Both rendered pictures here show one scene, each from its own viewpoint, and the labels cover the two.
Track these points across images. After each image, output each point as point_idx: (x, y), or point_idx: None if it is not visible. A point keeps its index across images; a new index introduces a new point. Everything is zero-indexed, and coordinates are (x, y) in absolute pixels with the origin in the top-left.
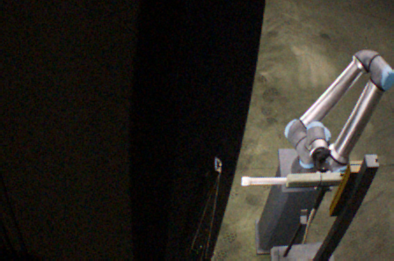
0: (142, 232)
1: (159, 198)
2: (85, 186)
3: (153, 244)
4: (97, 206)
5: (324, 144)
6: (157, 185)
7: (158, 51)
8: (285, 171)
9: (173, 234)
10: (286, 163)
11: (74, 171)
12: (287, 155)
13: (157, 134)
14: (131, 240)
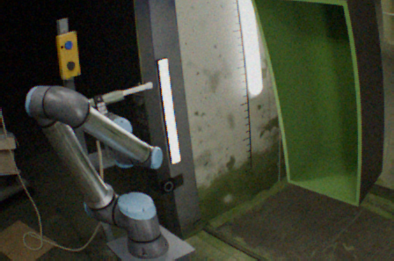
0: (199, 105)
1: (185, 68)
2: (222, 55)
3: (193, 123)
4: (219, 74)
5: (105, 114)
6: (185, 55)
7: None
8: (169, 236)
9: None
10: (175, 242)
11: (225, 42)
12: (180, 248)
13: (182, 16)
14: (206, 115)
